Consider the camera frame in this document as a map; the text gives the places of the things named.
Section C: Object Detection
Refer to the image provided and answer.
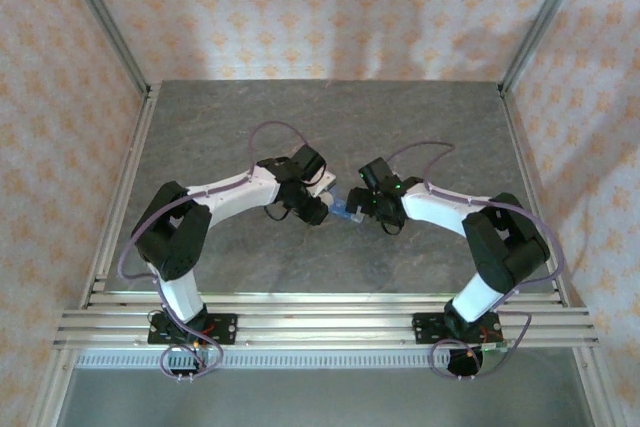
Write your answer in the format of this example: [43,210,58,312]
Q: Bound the blue weekly pill organizer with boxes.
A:
[327,196,364,224]

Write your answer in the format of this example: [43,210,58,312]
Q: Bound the wide aluminium extrusion beam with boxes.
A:
[52,307,601,351]

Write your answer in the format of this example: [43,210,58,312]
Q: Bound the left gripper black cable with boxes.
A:
[264,201,292,222]

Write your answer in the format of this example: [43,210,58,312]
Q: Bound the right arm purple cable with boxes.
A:
[387,140,567,381]

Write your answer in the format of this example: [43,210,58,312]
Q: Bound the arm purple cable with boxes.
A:
[387,140,567,381]
[117,120,309,381]

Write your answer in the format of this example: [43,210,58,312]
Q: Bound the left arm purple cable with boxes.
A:
[117,120,309,381]

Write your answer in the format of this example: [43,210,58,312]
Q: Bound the narrow aluminium extrusion rail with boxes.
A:
[82,290,569,309]

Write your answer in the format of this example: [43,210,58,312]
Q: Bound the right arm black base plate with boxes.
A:
[413,313,503,346]

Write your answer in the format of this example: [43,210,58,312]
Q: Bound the aluminium side rail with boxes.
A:
[497,81,586,308]
[79,81,162,306]

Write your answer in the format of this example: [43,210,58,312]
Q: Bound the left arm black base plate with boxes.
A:
[148,313,238,346]

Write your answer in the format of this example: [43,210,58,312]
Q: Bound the left arm red wire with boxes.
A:
[192,322,219,348]

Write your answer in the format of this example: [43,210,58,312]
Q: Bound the grey slotted cable duct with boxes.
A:
[74,350,581,371]

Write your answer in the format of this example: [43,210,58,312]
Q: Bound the aluminium frame post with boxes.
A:
[499,0,596,96]
[52,0,154,96]

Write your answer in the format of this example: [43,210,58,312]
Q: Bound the aluminium frame leg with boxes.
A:
[27,346,76,427]
[572,346,616,427]

